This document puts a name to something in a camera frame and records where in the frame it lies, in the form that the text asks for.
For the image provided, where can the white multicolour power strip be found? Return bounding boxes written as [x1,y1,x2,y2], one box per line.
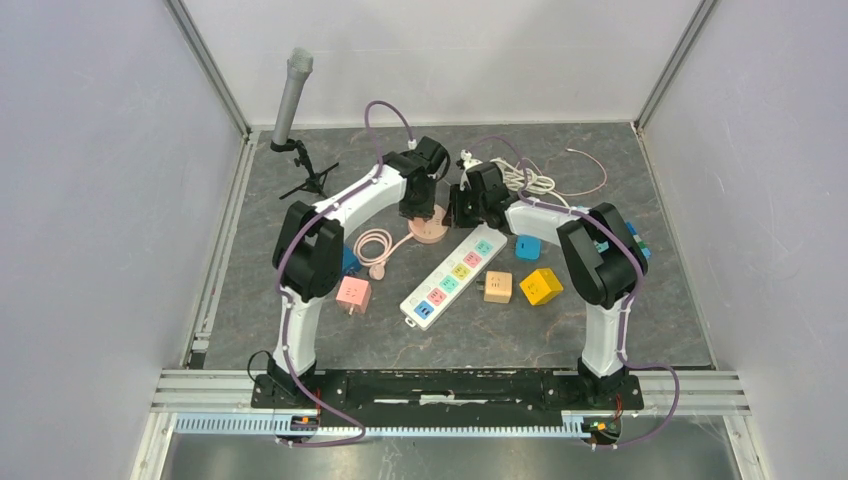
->
[399,224,508,331]

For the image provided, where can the pink round socket hub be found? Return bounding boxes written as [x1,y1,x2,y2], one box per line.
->
[408,205,449,245]

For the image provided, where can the beige cube socket adapter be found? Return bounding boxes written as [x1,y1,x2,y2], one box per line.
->
[476,271,513,304]

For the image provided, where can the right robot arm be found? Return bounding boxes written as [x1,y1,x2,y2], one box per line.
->
[447,160,648,408]

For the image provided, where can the thin pink cable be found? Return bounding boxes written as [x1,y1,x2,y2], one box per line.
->
[529,147,608,199]

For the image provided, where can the pink coiled cable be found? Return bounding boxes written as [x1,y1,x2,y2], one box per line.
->
[352,228,415,282]

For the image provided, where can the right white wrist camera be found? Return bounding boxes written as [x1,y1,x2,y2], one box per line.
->
[457,150,483,170]

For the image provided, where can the white coiled cable bundle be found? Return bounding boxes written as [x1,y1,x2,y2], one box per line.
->
[493,157,574,207]

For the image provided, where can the grey microphone on stand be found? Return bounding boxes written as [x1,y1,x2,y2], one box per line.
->
[270,47,339,200]

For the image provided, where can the pink cube socket adapter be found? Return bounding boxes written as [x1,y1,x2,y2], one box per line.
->
[336,276,372,315]

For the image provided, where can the yellow cube socket adapter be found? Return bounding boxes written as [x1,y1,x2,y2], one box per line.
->
[519,268,564,306]

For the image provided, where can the small blue plug adapter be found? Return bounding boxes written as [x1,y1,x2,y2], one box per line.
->
[514,235,542,261]

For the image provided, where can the blue cube socket adapter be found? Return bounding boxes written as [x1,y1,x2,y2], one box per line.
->
[341,245,362,276]

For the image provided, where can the blue green striped adapter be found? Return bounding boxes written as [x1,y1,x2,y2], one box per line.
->
[626,222,652,259]

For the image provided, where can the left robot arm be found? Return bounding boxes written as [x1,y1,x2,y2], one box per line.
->
[268,136,450,408]

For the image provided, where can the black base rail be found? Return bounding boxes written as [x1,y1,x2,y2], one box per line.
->
[249,363,645,432]

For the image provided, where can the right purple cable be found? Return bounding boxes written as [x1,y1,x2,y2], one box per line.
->
[463,135,681,450]

